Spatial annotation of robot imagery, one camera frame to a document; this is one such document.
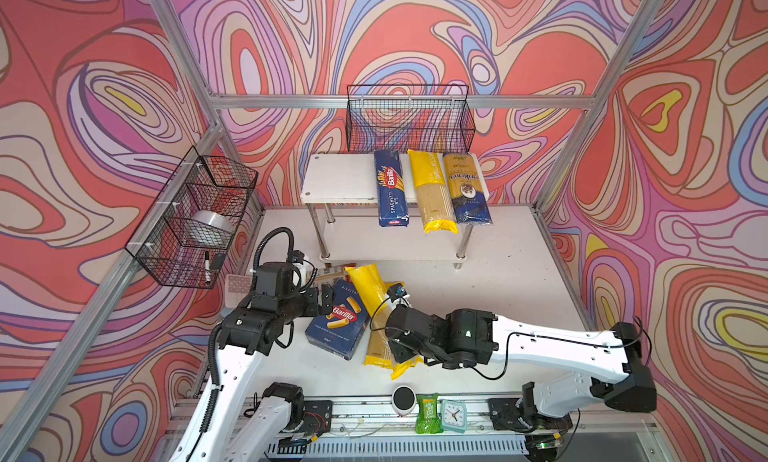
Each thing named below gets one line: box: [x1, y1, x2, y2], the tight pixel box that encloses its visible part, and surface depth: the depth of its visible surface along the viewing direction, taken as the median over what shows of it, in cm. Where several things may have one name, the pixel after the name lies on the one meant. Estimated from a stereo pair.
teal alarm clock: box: [440, 399, 468, 433], surface depth 73 cm
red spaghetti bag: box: [343, 263, 355, 285], surface depth 77 cm
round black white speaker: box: [391, 385, 417, 418], surface depth 73 cm
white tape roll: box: [184, 210, 233, 249], surface depth 74 cm
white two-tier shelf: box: [300, 153, 474, 268], surface depth 95 cm
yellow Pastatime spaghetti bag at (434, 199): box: [407, 149, 459, 234], surface depth 75 cm
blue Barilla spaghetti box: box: [374, 149, 410, 228], surface depth 74 cm
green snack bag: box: [415, 393, 443, 434], surface depth 75 cm
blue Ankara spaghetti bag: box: [443, 152, 493, 226], surface depth 75 cm
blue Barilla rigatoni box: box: [305, 280, 371, 360], surface depth 83 cm
